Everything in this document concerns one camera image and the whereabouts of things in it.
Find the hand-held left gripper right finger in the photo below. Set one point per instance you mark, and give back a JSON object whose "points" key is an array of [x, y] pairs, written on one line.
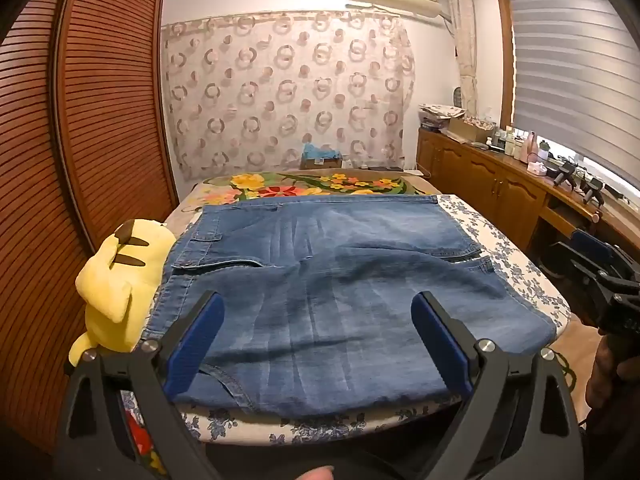
{"points": [[440, 340]]}

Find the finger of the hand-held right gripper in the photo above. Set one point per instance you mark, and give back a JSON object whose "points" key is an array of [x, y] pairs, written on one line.
{"points": [[585, 270], [595, 246]]}

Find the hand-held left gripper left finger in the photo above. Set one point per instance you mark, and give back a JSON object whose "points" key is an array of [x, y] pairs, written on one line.
{"points": [[195, 345]]}

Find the blue denim pants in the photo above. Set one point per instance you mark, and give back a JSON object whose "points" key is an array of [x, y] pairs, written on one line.
{"points": [[325, 285]]}

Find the person's right hand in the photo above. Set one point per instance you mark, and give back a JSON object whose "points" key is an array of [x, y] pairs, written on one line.
{"points": [[605, 390]]}

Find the person's left hand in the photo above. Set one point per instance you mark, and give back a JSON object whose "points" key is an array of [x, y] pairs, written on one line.
{"points": [[315, 474]]}

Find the black device on stand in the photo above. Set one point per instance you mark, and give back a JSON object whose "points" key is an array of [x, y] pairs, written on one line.
{"points": [[562, 172], [592, 190]]}

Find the blue floral white cloth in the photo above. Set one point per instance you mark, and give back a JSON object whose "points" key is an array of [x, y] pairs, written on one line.
{"points": [[500, 250]]}

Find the pink tissue box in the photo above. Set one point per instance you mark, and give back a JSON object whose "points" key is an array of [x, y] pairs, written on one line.
{"points": [[537, 168]]}

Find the yellow plush toy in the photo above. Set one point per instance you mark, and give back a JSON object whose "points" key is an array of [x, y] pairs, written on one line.
{"points": [[120, 280]]}

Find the small potted plant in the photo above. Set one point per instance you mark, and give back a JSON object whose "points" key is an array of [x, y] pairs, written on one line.
{"points": [[544, 150]]}

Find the pink bottle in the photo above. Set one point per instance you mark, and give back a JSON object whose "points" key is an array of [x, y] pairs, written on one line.
{"points": [[531, 147]]}

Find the group of white bottles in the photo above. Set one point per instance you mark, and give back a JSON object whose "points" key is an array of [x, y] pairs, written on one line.
{"points": [[512, 142]]}

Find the long wooden cabinet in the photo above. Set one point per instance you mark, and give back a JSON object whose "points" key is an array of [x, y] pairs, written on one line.
{"points": [[480, 180]]}

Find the open box with floral lining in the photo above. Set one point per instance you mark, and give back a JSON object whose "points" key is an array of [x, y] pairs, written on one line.
{"points": [[470, 130]]}

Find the grey striped window blind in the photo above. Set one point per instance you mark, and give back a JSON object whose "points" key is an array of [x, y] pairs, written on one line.
{"points": [[575, 70]]}

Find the flat black device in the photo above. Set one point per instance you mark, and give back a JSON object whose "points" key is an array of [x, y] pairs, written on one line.
{"points": [[385, 167]]}

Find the colourful flower blanket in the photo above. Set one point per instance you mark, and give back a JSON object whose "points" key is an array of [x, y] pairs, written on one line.
{"points": [[300, 185]]}

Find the brown cardboard box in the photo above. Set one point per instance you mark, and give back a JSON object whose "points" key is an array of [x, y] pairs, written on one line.
{"points": [[320, 163]]}

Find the blue crumpled bag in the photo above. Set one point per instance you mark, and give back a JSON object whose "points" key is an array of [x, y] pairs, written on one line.
{"points": [[320, 151]]}

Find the cream lace curtain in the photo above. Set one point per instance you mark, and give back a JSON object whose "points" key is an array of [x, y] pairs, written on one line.
{"points": [[465, 40]]}

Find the wooden louvered wardrobe door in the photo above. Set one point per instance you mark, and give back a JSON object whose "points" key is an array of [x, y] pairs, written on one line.
{"points": [[115, 110], [30, 160]]}

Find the white air deflector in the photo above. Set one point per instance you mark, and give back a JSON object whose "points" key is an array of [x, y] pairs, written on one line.
{"points": [[400, 6]]}

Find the wooden window frame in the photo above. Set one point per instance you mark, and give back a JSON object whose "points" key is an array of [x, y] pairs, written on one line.
{"points": [[505, 60]]}

